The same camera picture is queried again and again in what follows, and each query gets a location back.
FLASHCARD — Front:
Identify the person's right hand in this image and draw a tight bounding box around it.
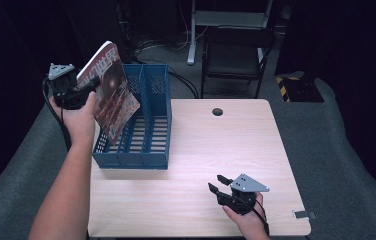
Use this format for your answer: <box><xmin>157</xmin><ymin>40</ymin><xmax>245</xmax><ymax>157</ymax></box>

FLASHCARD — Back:
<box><xmin>222</xmin><ymin>193</ymin><xmax>268</xmax><ymax>236</ymax></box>

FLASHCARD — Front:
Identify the black floor cable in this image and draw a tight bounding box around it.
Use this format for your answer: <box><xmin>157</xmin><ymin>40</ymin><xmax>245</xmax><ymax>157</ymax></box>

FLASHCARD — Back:
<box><xmin>166</xmin><ymin>68</ymin><xmax>200</xmax><ymax>99</ymax></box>

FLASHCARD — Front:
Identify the bundle of floor cables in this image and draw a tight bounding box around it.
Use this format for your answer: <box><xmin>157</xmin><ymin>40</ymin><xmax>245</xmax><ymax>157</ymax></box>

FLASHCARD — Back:
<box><xmin>132</xmin><ymin>31</ymin><xmax>192</xmax><ymax>56</ymax></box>

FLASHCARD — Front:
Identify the dark cabinet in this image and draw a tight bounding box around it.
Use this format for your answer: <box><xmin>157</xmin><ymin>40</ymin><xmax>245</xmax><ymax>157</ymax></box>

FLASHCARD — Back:
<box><xmin>60</xmin><ymin>0</ymin><xmax>132</xmax><ymax>66</ymax></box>

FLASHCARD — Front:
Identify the person's left hand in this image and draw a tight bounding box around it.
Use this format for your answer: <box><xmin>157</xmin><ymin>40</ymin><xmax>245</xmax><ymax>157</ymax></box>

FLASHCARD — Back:
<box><xmin>49</xmin><ymin>91</ymin><xmax>98</xmax><ymax>148</ymax></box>

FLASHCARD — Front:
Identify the grey tape strip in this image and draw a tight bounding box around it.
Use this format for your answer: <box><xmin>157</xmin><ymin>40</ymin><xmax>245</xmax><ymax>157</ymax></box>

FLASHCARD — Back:
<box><xmin>292</xmin><ymin>210</ymin><xmax>317</xmax><ymax>220</ymax></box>

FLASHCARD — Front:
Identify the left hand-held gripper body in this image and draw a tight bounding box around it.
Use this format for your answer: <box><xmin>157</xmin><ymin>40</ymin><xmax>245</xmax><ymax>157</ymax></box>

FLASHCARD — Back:
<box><xmin>47</xmin><ymin>63</ymin><xmax>90</xmax><ymax>111</ymax></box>

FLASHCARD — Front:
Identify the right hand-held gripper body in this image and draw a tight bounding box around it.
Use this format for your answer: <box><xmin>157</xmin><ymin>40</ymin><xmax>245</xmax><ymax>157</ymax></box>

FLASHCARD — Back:
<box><xmin>217</xmin><ymin>173</ymin><xmax>270</xmax><ymax>216</ymax></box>

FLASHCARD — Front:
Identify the white metal desk frame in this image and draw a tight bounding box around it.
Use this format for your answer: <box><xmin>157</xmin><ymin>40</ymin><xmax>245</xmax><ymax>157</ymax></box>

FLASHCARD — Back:
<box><xmin>186</xmin><ymin>0</ymin><xmax>274</xmax><ymax>66</ymax></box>

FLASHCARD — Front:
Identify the red cover magazine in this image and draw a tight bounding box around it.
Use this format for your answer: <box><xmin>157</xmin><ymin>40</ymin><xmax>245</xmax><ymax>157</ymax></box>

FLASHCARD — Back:
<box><xmin>76</xmin><ymin>40</ymin><xmax>141</xmax><ymax>146</ymax></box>

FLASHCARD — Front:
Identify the right hand-held gripper black cable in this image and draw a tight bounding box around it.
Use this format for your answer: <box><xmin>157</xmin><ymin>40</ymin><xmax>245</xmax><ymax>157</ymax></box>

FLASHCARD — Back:
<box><xmin>242</xmin><ymin>196</ymin><xmax>271</xmax><ymax>237</ymax></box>

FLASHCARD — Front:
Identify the blue plastic file rack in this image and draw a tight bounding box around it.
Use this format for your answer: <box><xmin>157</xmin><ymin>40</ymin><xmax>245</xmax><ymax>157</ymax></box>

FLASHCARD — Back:
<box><xmin>91</xmin><ymin>63</ymin><xmax>172</xmax><ymax>170</ymax></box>

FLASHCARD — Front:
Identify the black hazard-striped stand base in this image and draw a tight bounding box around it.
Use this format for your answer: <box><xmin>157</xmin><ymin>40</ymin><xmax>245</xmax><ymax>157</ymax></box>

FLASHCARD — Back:
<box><xmin>275</xmin><ymin>74</ymin><xmax>325</xmax><ymax>103</ymax></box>

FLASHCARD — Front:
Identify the black folding chair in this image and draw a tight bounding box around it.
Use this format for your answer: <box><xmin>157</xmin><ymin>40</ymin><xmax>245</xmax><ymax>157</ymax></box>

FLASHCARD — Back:
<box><xmin>200</xmin><ymin>27</ymin><xmax>277</xmax><ymax>99</ymax></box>

